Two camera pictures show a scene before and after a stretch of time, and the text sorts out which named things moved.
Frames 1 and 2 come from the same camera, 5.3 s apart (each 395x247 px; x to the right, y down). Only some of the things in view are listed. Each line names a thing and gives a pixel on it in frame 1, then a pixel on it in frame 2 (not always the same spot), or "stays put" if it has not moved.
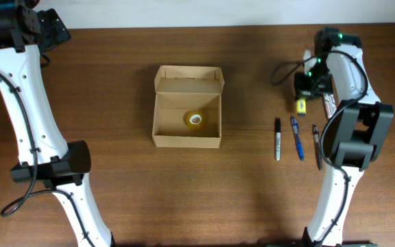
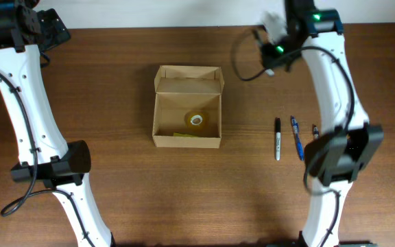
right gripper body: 306,92 to 266,57
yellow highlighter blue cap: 301,107 to 175,134
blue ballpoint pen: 299,144 stays put
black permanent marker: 278,138 stays put
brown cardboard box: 180,90 stays put
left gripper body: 55,31 stays put
